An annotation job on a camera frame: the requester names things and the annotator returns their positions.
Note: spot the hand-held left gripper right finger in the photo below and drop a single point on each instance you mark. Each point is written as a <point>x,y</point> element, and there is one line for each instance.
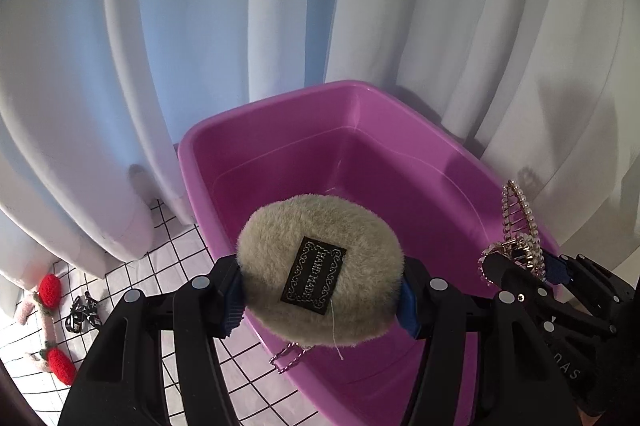
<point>408,312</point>

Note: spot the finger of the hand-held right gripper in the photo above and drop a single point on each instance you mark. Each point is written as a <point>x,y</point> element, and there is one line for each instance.
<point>557,270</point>
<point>500,273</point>

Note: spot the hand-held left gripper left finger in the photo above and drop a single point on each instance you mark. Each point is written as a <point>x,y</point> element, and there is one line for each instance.
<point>232,306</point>

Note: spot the pearl rhinestone hair clip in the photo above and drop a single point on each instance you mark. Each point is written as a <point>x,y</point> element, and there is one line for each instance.
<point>517,251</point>

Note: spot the fluffy beige pouch black label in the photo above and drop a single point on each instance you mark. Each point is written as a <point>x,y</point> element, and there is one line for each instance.
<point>280,246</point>

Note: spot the pink plastic tub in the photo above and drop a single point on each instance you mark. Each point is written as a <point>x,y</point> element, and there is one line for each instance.
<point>400,165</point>

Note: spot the white grid tablecloth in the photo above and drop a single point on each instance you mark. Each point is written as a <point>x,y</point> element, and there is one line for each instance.
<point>167,256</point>

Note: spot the black claw hair clip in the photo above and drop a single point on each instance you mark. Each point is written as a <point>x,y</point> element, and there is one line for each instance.
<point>81,315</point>

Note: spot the white curtain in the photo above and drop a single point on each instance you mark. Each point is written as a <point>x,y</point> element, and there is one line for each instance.
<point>250,5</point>

